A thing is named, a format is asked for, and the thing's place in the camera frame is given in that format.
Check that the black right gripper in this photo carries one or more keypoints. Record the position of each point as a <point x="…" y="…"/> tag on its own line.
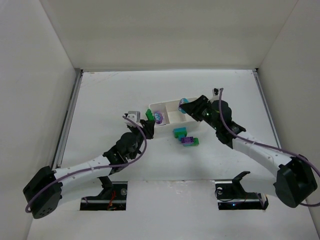
<point x="198" y="110"/>

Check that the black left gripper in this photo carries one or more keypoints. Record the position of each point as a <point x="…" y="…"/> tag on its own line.
<point x="147" y="125"/>

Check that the purple curved lego brick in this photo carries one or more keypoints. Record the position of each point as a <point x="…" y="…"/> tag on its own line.
<point x="158" y="117"/>

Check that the small teal lego brick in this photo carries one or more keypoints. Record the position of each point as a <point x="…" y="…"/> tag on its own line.
<point x="180" y="139"/>

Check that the green lego plate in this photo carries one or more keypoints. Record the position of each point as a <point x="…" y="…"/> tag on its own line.
<point x="196" y="143"/>

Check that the small green lego brick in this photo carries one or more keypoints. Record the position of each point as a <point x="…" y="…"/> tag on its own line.
<point x="149" y="115"/>

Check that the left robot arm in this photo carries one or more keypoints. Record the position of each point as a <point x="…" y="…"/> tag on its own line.
<point x="50" y="188"/>

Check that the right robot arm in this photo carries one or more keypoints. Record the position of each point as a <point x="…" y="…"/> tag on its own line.
<point x="292" y="178"/>

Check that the white divided plastic container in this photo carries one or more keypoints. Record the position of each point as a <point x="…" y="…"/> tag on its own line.
<point x="172" y="116"/>

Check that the long teal lego brick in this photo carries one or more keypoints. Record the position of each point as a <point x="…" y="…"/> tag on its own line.
<point x="179" y="129"/>

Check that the green lego brick left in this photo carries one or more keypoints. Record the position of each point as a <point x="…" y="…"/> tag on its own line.
<point x="177" y="134"/>

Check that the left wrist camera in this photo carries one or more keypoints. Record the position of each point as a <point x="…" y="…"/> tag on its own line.
<point x="134" y="116"/>

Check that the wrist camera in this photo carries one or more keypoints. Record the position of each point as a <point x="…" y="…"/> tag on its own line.
<point x="134" y="116"/>
<point x="216" y="94"/>

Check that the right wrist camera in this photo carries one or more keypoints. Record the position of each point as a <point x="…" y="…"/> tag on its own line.
<point x="216" y="94"/>

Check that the right aluminium rail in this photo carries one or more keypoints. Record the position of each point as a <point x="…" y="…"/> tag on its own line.
<point x="262" y="126"/>

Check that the aluminium rail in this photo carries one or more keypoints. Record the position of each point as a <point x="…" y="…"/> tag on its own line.
<point x="262" y="126"/>
<point x="67" y="121"/>

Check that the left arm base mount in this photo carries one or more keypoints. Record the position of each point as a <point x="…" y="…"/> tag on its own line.
<point x="112" y="197"/>

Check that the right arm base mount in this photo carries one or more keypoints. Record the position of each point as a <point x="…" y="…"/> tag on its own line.
<point x="231" y="195"/>

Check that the left aluminium rail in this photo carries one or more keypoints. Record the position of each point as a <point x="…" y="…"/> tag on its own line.
<point x="67" y="121"/>

